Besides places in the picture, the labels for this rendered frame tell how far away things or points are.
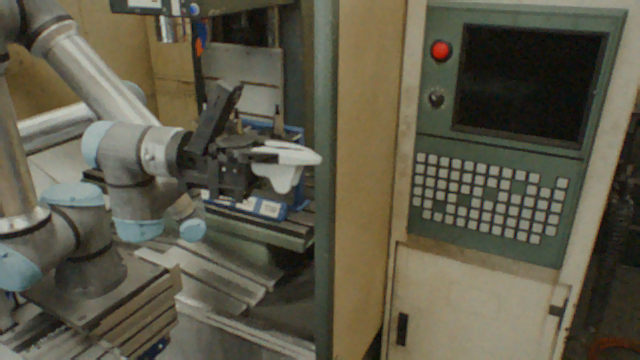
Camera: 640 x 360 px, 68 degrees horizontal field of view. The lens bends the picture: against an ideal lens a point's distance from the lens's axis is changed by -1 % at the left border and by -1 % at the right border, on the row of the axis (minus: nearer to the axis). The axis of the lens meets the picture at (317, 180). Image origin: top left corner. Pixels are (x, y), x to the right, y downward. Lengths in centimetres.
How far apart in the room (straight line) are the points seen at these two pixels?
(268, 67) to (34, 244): 164
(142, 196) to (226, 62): 182
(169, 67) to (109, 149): 264
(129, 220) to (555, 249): 111
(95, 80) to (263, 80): 159
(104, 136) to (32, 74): 220
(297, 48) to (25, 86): 144
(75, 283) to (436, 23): 105
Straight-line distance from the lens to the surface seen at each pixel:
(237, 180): 67
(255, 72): 246
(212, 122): 67
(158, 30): 210
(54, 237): 102
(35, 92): 297
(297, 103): 242
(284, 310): 171
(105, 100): 91
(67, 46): 94
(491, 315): 170
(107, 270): 115
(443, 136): 140
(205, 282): 187
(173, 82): 339
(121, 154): 75
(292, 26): 236
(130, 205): 79
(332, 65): 99
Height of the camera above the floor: 183
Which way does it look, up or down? 25 degrees down
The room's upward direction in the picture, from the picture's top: straight up
